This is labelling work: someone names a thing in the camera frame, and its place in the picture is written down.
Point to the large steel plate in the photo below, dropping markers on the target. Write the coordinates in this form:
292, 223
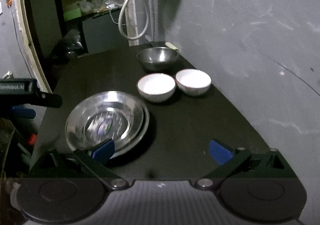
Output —
130, 120

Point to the orange wall plug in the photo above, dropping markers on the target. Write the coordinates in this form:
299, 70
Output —
9, 3

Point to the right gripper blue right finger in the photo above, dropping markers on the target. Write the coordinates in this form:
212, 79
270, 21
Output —
221, 153

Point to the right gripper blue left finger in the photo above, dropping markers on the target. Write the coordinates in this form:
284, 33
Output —
101, 152

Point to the dark cabinet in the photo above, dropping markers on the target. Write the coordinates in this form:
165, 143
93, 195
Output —
101, 33

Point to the white ceramic bowl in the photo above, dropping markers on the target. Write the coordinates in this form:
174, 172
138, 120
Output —
193, 82
156, 87

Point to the steel plate with sticker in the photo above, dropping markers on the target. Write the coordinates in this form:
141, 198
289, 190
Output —
88, 123

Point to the cream rolled cloth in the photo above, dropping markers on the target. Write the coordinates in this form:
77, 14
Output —
171, 46

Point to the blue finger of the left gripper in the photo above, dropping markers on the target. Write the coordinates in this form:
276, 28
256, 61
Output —
21, 112

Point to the cleaver knife steel blade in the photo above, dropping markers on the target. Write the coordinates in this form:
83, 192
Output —
154, 43

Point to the deep steel bowl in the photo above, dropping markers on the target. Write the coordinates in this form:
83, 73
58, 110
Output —
157, 59

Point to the black garbage bag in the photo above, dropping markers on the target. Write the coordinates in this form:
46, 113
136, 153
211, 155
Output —
73, 45

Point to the green box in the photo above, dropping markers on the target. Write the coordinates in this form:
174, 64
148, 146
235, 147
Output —
72, 14

